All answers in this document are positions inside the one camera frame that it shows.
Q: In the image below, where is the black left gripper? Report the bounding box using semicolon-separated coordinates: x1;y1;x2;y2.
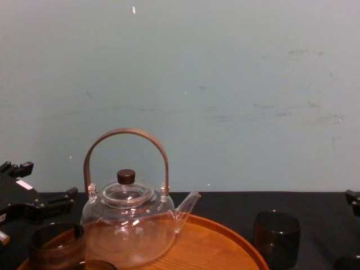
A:
0;161;79;225

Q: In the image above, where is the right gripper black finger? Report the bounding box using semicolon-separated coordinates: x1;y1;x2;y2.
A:
345;189;360;217

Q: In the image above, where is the round brown wooden tray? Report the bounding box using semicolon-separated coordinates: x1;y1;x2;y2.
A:
16;213;271;270

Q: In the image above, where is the dark smoked glass cup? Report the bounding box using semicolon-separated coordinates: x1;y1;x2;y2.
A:
332;255;360;270
26;222;87;270
83;259;116;270
253;210;302;269

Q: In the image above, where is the glass teapot lid dark knob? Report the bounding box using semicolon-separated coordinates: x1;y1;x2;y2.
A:
99;168;156;209

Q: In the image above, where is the black table cloth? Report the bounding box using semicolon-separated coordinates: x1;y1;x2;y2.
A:
0;190;360;270

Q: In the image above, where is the clear glass teapot wooden handle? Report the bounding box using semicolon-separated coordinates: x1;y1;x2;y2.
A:
80;128;202;268

